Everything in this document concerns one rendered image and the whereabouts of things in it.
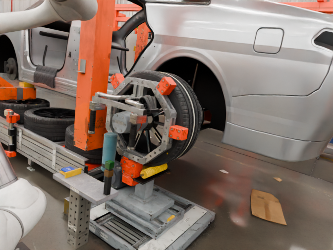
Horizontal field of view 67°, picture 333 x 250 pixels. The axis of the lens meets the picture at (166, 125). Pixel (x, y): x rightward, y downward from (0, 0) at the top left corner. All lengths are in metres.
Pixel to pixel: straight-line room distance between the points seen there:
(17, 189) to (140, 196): 1.05
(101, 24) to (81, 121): 0.70
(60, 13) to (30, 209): 0.74
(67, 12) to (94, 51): 0.99
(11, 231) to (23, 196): 0.14
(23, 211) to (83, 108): 1.00
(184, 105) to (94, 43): 0.76
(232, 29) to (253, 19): 0.14
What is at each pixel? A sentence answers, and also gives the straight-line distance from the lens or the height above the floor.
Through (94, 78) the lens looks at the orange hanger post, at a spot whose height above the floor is 1.07.
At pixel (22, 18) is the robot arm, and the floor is 1.31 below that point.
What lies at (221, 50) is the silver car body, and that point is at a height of 1.38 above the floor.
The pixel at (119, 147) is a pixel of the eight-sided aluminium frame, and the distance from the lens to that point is 1.81.
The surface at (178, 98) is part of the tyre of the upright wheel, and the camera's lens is 1.56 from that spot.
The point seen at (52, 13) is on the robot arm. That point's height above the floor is 1.34.
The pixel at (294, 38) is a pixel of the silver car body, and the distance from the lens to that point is 1.76.
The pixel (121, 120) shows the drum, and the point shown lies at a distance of 1.55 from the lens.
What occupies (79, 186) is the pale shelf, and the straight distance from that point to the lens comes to 1.66.
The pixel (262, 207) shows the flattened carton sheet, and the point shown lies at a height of 0.01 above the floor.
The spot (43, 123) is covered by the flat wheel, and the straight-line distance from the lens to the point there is 2.96.
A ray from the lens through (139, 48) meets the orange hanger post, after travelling 5.22.
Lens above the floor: 1.23
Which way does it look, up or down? 13 degrees down
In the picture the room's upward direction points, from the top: 8 degrees clockwise
